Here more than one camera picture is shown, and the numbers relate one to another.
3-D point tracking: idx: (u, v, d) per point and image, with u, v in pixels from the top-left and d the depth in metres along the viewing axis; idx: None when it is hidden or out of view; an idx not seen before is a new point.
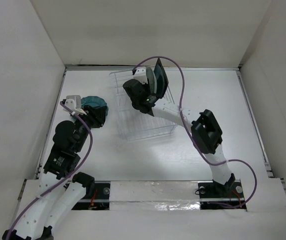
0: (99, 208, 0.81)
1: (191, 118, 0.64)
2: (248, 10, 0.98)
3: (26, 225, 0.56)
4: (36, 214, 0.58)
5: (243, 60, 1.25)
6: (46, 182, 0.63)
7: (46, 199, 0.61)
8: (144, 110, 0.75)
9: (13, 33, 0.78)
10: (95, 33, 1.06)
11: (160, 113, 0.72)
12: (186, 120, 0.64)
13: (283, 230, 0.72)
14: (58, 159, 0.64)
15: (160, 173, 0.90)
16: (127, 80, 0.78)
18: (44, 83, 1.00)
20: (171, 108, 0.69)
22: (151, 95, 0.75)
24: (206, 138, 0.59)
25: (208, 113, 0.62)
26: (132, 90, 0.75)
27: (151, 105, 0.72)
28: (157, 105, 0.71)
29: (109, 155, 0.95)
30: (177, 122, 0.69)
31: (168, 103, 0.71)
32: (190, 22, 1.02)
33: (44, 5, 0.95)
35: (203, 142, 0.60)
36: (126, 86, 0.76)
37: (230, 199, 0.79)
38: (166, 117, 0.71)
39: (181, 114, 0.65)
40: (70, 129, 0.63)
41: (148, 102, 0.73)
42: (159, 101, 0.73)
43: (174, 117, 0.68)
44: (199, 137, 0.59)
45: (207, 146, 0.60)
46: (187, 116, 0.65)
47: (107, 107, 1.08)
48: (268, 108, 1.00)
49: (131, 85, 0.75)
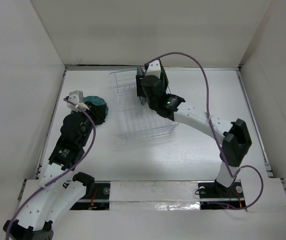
0: (99, 208, 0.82)
1: (223, 129, 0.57)
2: (248, 10, 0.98)
3: (29, 215, 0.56)
4: (39, 204, 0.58)
5: (243, 60, 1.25)
6: (51, 173, 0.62)
7: (50, 189, 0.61)
8: (163, 114, 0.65)
9: (14, 33, 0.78)
10: (95, 33, 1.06)
11: (182, 119, 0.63)
12: (216, 130, 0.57)
13: (283, 230, 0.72)
14: (63, 151, 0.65)
15: (160, 173, 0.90)
16: (148, 77, 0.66)
18: (44, 83, 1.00)
20: (198, 115, 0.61)
22: (172, 97, 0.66)
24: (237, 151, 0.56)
25: (241, 122, 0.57)
26: (152, 90, 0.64)
27: (173, 110, 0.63)
28: (181, 110, 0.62)
29: (109, 155, 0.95)
30: (201, 130, 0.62)
31: (193, 108, 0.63)
32: (190, 22, 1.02)
33: (44, 5, 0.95)
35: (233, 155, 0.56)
36: (145, 83, 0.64)
37: (230, 199, 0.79)
38: (189, 123, 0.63)
39: (210, 123, 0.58)
40: (78, 120, 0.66)
41: (170, 105, 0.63)
42: (182, 105, 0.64)
43: (200, 125, 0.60)
44: (231, 150, 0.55)
45: (236, 158, 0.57)
46: (217, 126, 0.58)
47: (107, 107, 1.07)
48: (268, 108, 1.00)
49: (152, 83, 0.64)
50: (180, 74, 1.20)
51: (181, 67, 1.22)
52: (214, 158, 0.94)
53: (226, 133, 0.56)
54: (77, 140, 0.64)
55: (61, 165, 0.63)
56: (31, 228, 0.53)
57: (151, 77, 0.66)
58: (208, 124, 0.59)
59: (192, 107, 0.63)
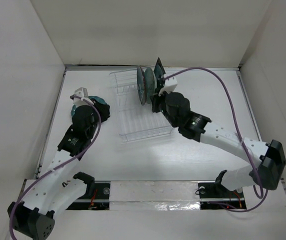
0: (99, 208, 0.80)
1: (258, 152, 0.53)
2: (248, 11, 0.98)
3: (35, 197, 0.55)
4: (46, 187, 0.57)
5: (243, 60, 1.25)
6: (59, 158, 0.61)
7: (58, 173, 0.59)
8: (187, 135, 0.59)
9: (13, 33, 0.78)
10: (95, 33, 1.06)
11: (209, 141, 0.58)
12: (251, 154, 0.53)
13: (283, 230, 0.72)
14: (72, 139, 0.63)
15: (160, 173, 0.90)
16: (174, 95, 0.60)
18: (44, 83, 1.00)
20: (228, 136, 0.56)
22: (196, 117, 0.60)
24: (277, 177, 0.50)
25: (277, 144, 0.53)
26: (179, 110, 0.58)
27: (201, 132, 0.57)
28: (208, 132, 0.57)
29: (109, 155, 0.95)
30: (232, 152, 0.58)
31: (221, 129, 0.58)
32: (190, 22, 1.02)
33: (44, 5, 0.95)
35: (272, 181, 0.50)
36: (172, 102, 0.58)
37: (229, 199, 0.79)
38: (218, 145, 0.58)
39: (243, 146, 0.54)
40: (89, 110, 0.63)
41: (195, 126, 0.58)
42: (208, 126, 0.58)
43: (231, 148, 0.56)
44: (270, 176, 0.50)
45: (274, 185, 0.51)
46: (251, 149, 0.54)
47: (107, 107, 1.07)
48: (268, 108, 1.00)
49: (180, 104, 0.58)
50: (180, 74, 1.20)
51: (181, 67, 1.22)
52: (214, 158, 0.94)
53: (263, 157, 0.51)
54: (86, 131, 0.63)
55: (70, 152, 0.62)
56: (36, 210, 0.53)
57: (177, 97, 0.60)
58: (241, 148, 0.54)
59: (221, 127, 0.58)
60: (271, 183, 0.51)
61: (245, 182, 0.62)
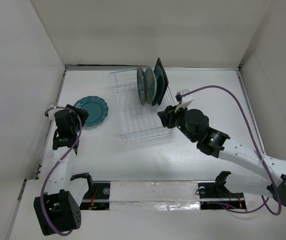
0: (99, 208, 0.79)
1: (279, 171, 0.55)
2: (248, 10, 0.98)
3: (55, 184, 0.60)
4: (61, 174, 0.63)
5: (243, 60, 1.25)
6: (60, 152, 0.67)
7: (65, 161, 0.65)
8: (206, 151, 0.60)
9: (13, 32, 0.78)
10: (95, 33, 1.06)
11: (228, 158, 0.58)
12: (272, 173, 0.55)
13: (283, 230, 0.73)
14: (62, 139, 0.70)
15: (160, 173, 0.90)
16: (192, 112, 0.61)
18: (44, 83, 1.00)
20: (248, 154, 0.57)
22: (214, 133, 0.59)
24: None
25: None
26: (198, 126, 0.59)
27: (219, 149, 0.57)
28: (227, 149, 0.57)
29: (109, 155, 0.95)
30: (250, 169, 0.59)
31: (240, 146, 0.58)
32: (190, 23, 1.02)
33: (44, 6, 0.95)
35: None
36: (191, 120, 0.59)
37: (229, 199, 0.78)
38: (237, 162, 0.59)
39: (264, 165, 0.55)
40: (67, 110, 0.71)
41: (213, 143, 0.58)
42: (227, 142, 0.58)
43: (251, 165, 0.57)
44: None
45: None
46: (272, 168, 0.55)
47: (106, 107, 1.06)
48: (268, 108, 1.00)
49: (199, 120, 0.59)
50: (180, 74, 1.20)
51: (181, 67, 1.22)
52: (214, 158, 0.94)
53: (285, 177, 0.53)
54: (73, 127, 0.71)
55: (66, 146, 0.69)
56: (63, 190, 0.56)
57: (196, 114, 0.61)
58: (262, 166, 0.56)
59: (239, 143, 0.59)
60: None
61: (257, 191, 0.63)
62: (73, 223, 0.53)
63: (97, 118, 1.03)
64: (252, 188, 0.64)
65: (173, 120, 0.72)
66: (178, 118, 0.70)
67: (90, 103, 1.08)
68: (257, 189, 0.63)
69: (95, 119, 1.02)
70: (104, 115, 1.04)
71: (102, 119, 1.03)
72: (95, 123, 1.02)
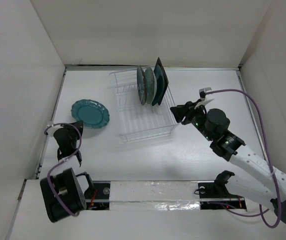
0: (99, 208, 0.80)
1: None
2: (248, 10, 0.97)
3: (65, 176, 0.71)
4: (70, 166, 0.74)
5: (243, 60, 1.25)
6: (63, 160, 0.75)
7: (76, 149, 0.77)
8: (218, 152, 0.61)
9: (12, 32, 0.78)
10: (95, 33, 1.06)
11: (239, 164, 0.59)
12: (279, 187, 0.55)
13: (282, 230, 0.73)
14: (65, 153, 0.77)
15: (160, 173, 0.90)
16: (215, 111, 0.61)
18: (44, 83, 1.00)
20: (260, 164, 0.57)
22: (230, 136, 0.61)
24: None
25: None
26: (217, 127, 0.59)
27: (232, 152, 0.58)
28: (240, 154, 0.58)
29: (109, 156, 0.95)
30: (259, 180, 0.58)
31: (253, 155, 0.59)
32: (189, 22, 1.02)
33: (43, 5, 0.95)
35: None
36: (213, 119, 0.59)
37: (229, 199, 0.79)
38: (246, 169, 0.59)
39: (274, 178, 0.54)
40: (64, 130, 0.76)
41: (227, 145, 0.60)
42: (241, 148, 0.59)
43: (260, 176, 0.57)
44: None
45: None
46: (280, 182, 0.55)
47: (108, 118, 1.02)
48: (268, 109, 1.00)
49: (220, 121, 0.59)
50: (180, 74, 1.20)
51: (180, 67, 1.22)
52: (214, 158, 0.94)
53: None
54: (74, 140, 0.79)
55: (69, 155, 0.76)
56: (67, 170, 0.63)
57: (217, 113, 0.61)
58: (271, 179, 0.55)
59: (253, 152, 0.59)
60: None
61: (257, 200, 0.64)
62: (78, 202, 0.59)
63: (94, 121, 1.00)
64: (253, 196, 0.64)
65: (189, 116, 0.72)
66: (195, 115, 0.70)
67: (89, 107, 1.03)
68: (258, 198, 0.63)
69: (93, 123, 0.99)
70: (104, 121, 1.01)
71: (104, 121, 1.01)
72: (92, 126, 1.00)
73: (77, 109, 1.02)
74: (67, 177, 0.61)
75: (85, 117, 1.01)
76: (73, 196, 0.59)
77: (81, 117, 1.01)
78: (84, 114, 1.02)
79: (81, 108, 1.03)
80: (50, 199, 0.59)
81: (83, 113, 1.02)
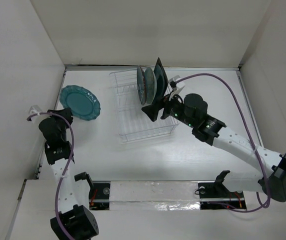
0: (99, 208, 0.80)
1: (271, 162, 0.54)
2: (248, 10, 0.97)
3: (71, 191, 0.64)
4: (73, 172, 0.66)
5: (243, 60, 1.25)
6: (60, 166, 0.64)
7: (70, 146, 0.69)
8: (200, 137, 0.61)
9: (12, 32, 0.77)
10: (95, 33, 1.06)
11: (222, 146, 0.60)
12: (263, 163, 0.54)
13: (283, 230, 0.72)
14: (57, 151, 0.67)
15: (159, 174, 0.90)
16: (193, 96, 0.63)
18: (44, 83, 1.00)
20: (242, 143, 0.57)
22: (211, 120, 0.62)
24: None
25: None
26: (196, 111, 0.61)
27: (214, 135, 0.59)
28: (222, 136, 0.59)
29: (108, 156, 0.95)
30: (244, 160, 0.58)
31: (235, 135, 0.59)
32: (189, 22, 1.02)
33: (44, 5, 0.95)
35: (281, 192, 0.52)
36: (190, 104, 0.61)
37: (229, 199, 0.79)
38: (231, 151, 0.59)
39: (257, 154, 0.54)
40: (52, 120, 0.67)
41: (209, 129, 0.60)
42: (223, 130, 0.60)
43: (243, 155, 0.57)
44: (280, 187, 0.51)
45: (283, 196, 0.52)
46: (264, 158, 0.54)
47: (98, 111, 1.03)
48: (268, 109, 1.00)
49: (198, 106, 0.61)
50: (179, 74, 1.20)
51: (180, 67, 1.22)
52: (214, 158, 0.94)
53: (275, 168, 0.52)
54: (64, 133, 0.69)
55: (63, 156, 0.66)
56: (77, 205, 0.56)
57: (195, 98, 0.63)
58: (254, 156, 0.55)
59: (235, 133, 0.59)
60: (281, 195, 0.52)
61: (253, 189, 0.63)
62: (93, 229, 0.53)
63: (82, 112, 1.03)
64: (247, 184, 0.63)
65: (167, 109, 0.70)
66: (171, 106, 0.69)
67: (85, 97, 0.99)
68: (251, 185, 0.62)
69: (81, 114, 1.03)
70: (95, 113, 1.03)
71: (95, 113, 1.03)
72: (80, 116, 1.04)
73: (65, 95, 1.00)
74: (77, 212, 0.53)
75: (75, 104, 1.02)
76: (87, 229, 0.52)
77: (69, 104, 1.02)
78: (74, 100, 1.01)
79: (71, 94, 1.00)
80: (64, 236, 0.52)
81: (72, 99, 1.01)
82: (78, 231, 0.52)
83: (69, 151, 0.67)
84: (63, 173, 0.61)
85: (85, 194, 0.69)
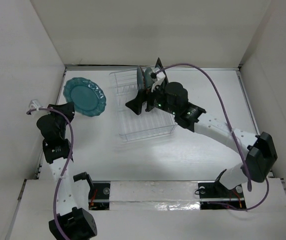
0: (99, 208, 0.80)
1: (247, 142, 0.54)
2: (248, 10, 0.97)
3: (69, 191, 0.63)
4: (72, 173, 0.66)
5: (243, 60, 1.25)
6: (59, 166, 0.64)
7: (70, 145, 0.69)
8: (183, 124, 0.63)
9: (12, 32, 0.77)
10: (95, 33, 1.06)
11: (203, 131, 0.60)
12: (239, 143, 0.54)
13: (283, 230, 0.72)
14: (55, 149, 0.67)
15: (159, 174, 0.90)
16: (174, 85, 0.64)
18: (44, 83, 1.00)
20: (220, 126, 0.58)
22: (192, 107, 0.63)
24: (263, 169, 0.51)
25: (267, 136, 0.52)
26: (176, 98, 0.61)
27: (194, 121, 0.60)
28: (201, 121, 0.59)
29: (108, 156, 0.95)
30: (224, 144, 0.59)
31: (214, 120, 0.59)
32: (190, 22, 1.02)
33: (44, 5, 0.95)
35: (258, 172, 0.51)
36: (171, 92, 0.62)
37: (229, 199, 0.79)
38: (212, 135, 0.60)
39: (233, 136, 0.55)
40: (51, 117, 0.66)
41: (190, 116, 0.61)
42: (202, 116, 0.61)
43: (222, 138, 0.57)
44: (256, 166, 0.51)
45: (260, 176, 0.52)
46: (240, 139, 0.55)
47: (103, 107, 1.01)
48: (268, 109, 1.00)
49: (178, 93, 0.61)
50: (179, 74, 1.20)
51: (180, 67, 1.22)
52: (214, 158, 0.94)
53: (251, 147, 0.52)
54: (62, 131, 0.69)
55: (62, 155, 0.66)
56: (76, 207, 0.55)
57: (175, 86, 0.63)
58: (231, 138, 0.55)
59: (215, 118, 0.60)
60: (258, 175, 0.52)
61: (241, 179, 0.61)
62: (91, 230, 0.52)
63: (86, 108, 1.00)
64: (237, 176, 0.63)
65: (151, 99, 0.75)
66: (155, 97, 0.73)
67: (91, 92, 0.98)
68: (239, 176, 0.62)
69: (84, 109, 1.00)
70: (99, 109, 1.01)
71: (99, 109, 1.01)
72: (83, 112, 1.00)
73: (69, 89, 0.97)
74: (76, 213, 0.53)
75: (80, 99, 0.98)
76: (85, 231, 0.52)
77: (73, 98, 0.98)
78: (79, 94, 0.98)
79: (77, 87, 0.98)
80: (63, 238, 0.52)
81: (76, 93, 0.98)
82: (77, 233, 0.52)
83: (68, 150, 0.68)
84: (61, 173, 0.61)
85: (84, 194, 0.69)
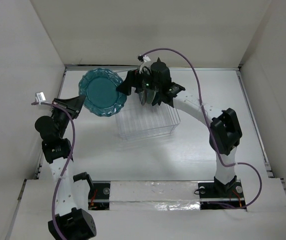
0: (99, 208, 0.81)
1: (213, 115, 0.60)
2: (248, 10, 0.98)
3: None
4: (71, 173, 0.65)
5: (243, 60, 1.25)
6: (59, 166, 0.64)
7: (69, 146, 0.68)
8: (164, 99, 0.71)
9: (12, 31, 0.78)
10: (95, 33, 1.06)
11: (180, 105, 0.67)
12: (206, 115, 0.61)
13: (283, 230, 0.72)
14: (55, 149, 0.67)
15: (159, 174, 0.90)
16: (159, 63, 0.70)
18: (44, 83, 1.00)
20: (193, 101, 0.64)
22: (174, 85, 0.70)
24: (224, 139, 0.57)
25: (231, 111, 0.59)
26: (159, 74, 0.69)
27: (173, 96, 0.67)
28: (179, 96, 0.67)
29: (108, 156, 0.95)
30: (196, 116, 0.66)
31: (190, 96, 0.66)
32: (189, 22, 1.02)
33: (44, 5, 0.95)
35: (220, 141, 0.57)
36: (154, 69, 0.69)
37: (229, 199, 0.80)
38: (186, 110, 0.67)
39: (202, 109, 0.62)
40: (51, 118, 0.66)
41: (170, 92, 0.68)
42: (180, 93, 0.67)
43: (194, 111, 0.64)
44: (217, 135, 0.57)
45: (222, 145, 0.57)
46: (208, 112, 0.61)
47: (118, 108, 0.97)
48: (268, 108, 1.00)
49: (160, 70, 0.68)
50: (179, 74, 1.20)
51: (180, 68, 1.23)
52: (214, 158, 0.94)
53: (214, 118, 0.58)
54: (61, 131, 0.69)
55: (62, 155, 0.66)
56: (75, 208, 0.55)
57: (159, 64, 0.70)
58: (200, 111, 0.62)
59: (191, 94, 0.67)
60: (220, 144, 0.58)
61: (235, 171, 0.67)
62: (90, 232, 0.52)
63: (98, 103, 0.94)
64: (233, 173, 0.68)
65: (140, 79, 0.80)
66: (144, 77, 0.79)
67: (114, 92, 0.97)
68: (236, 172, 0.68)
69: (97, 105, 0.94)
70: (110, 110, 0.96)
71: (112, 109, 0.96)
72: (92, 108, 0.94)
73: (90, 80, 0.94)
74: (76, 214, 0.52)
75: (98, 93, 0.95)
76: (84, 232, 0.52)
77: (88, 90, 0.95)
78: (98, 88, 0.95)
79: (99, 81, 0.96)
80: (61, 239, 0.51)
81: (96, 86, 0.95)
82: (75, 234, 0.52)
83: (69, 151, 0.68)
84: (61, 173, 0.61)
85: (84, 195, 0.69)
